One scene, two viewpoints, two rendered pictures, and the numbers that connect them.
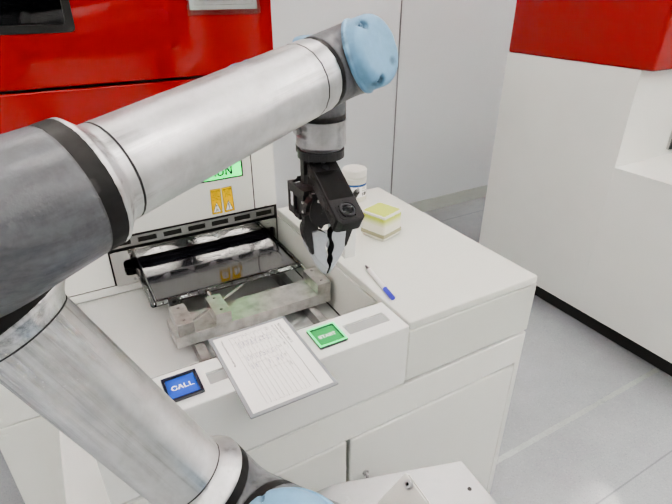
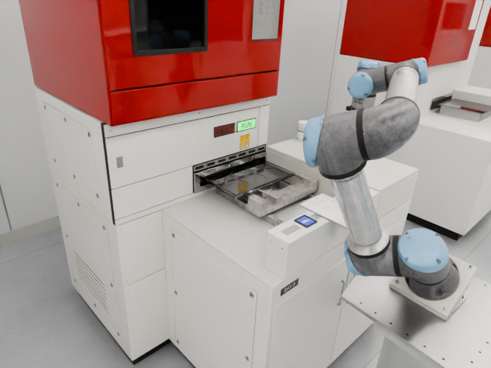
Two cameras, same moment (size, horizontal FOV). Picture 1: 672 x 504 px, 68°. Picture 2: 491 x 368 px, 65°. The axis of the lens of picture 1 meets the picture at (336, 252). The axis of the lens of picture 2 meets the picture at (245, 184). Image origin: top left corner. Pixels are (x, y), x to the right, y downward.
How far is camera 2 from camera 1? 0.85 m
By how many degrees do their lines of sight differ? 14
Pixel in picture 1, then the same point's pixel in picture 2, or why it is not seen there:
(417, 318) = (381, 188)
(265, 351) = (328, 206)
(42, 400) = (358, 193)
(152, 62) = (233, 66)
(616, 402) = not seen: hidden behind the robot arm
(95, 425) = (367, 204)
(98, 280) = (185, 190)
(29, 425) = (140, 282)
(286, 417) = (339, 236)
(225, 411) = (324, 231)
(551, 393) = not seen: hidden behind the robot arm
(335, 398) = not seen: hidden behind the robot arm
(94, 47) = (212, 58)
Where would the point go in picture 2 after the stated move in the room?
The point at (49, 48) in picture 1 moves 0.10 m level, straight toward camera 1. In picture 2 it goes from (195, 60) to (212, 63)
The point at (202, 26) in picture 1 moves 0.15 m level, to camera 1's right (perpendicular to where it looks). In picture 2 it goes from (255, 47) to (290, 48)
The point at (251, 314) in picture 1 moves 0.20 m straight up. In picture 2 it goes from (288, 198) to (292, 153)
